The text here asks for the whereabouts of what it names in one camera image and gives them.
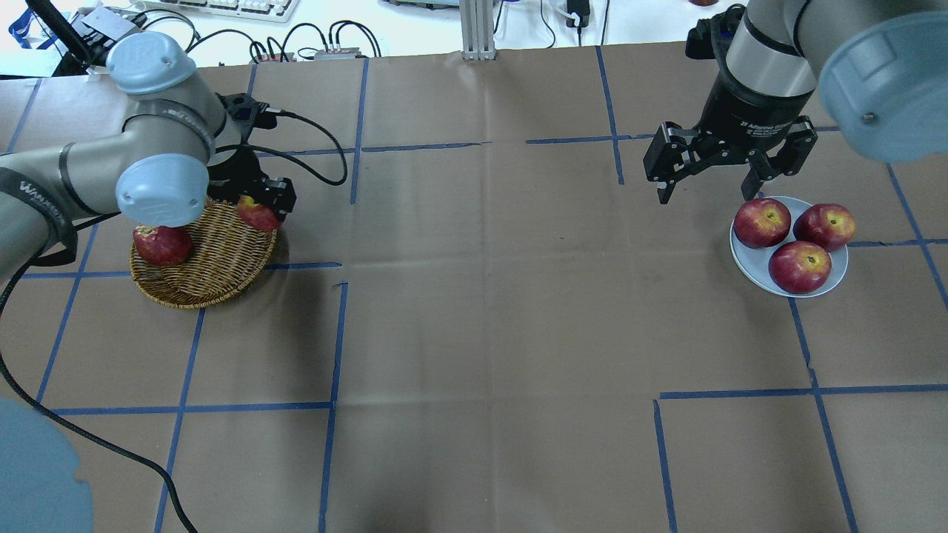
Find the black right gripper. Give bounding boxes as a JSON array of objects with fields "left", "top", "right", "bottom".
[{"left": 643, "top": 72, "right": 818, "bottom": 205}]

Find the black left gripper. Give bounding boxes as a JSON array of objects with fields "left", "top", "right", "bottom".
[{"left": 207, "top": 93, "right": 297, "bottom": 219}]

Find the yellow red apple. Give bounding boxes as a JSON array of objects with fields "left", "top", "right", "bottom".
[{"left": 235, "top": 195, "right": 282, "bottom": 232}]

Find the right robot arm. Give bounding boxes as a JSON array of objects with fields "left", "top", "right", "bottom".
[{"left": 643, "top": 1, "right": 947, "bottom": 204}]

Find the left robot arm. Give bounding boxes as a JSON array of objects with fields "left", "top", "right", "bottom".
[{"left": 2, "top": 33, "right": 296, "bottom": 279}]

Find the red apple on plate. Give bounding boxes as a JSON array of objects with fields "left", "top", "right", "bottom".
[
  {"left": 792, "top": 203, "right": 857, "bottom": 252},
  {"left": 768, "top": 241, "right": 833, "bottom": 295},
  {"left": 732, "top": 197, "right": 792, "bottom": 249}
]

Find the woven wicker basket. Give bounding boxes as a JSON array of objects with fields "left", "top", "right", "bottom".
[{"left": 129, "top": 200, "right": 280, "bottom": 309}]

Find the light blue plate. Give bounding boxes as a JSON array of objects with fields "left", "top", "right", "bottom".
[{"left": 730, "top": 196, "right": 849, "bottom": 298}]

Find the dark red apple in basket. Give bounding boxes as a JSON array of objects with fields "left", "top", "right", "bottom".
[{"left": 133, "top": 225, "right": 193, "bottom": 267}]

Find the white keyboard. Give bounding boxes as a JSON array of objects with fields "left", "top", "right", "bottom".
[{"left": 131, "top": 1, "right": 301, "bottom": 23}]

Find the aluminium frame post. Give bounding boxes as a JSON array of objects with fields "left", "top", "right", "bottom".
[{"left": 459, "top": 0, "right": 495, "bottom": 61}]

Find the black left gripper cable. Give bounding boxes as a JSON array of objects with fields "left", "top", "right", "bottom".
[{"left": 0, "top": 110, "right": 349, "bottom": 533}]

